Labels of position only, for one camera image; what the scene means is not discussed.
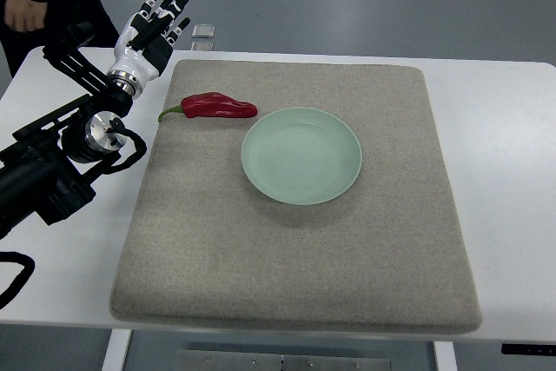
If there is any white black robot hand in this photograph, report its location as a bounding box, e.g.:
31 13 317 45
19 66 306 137
108 0 190 95

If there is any person's bare hand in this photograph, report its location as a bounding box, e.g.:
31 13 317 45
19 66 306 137
3 0 48 33

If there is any red chili pepper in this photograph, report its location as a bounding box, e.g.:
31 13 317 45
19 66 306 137
157 92 258 123

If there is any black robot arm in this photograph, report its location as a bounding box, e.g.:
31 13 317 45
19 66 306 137
1 23 147 235

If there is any pale green plate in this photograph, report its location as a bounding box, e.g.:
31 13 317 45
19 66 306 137
241 107 363 206

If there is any clear floor socket cover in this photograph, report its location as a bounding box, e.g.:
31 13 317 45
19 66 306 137
192 23 215 39

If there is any white table leg left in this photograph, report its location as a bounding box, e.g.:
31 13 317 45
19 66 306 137
101 329 132 371

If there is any white table leg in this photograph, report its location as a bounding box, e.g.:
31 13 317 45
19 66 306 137
433 341 458 371
101 329 132 371

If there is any beige felt mat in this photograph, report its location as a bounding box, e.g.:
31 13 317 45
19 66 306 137
110 59 481 334

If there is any white table leg right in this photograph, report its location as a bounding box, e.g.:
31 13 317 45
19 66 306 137
433 341 458 371

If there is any black table control panel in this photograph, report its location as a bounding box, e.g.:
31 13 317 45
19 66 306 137
500 343 556 356

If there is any black braided cable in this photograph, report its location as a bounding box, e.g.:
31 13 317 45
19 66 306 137
0 251 36 310

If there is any metal table base plate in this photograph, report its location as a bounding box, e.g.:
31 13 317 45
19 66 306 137
175 350 392 371

